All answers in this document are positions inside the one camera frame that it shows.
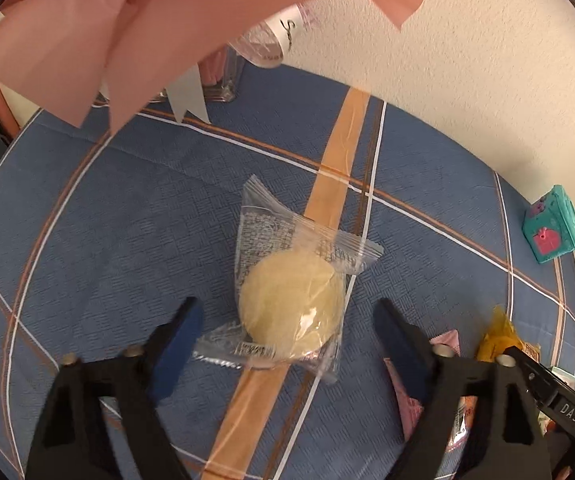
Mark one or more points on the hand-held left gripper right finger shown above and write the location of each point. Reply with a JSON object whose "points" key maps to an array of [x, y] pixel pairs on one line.
{"points": [[397, 345]]}

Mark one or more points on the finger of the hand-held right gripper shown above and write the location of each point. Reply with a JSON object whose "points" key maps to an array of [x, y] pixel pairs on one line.
{"points": [[562, 402]]}

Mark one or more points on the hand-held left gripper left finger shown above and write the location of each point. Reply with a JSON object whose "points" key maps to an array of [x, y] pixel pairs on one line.
{"points": [[182, 345]]}

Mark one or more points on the white tray teal rim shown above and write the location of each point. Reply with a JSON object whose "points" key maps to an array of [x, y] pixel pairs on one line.
{"points": [[565, 377]]}

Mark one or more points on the round pastry clear wrapper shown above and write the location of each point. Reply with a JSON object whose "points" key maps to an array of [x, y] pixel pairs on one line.
{"points": [[287, 300]]}

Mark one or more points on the pink snack packet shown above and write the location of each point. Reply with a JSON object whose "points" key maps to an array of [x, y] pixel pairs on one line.
{"points": [[407, 410]]}

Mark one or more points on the yellow cake packet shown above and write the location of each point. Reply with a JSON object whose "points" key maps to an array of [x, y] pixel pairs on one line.
{"points": [[500, 340]]}

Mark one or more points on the blue plaid tablecloth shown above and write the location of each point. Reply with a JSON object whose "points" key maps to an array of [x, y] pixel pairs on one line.
{"points": [[142, 220]]}

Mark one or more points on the teal toy chest box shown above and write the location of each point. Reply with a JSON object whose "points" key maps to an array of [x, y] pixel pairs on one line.
{"points": [[552, 225]]}

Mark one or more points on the white ribbon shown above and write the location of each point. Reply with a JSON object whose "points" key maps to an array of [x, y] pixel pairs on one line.
{"points": [[187, 95]]}

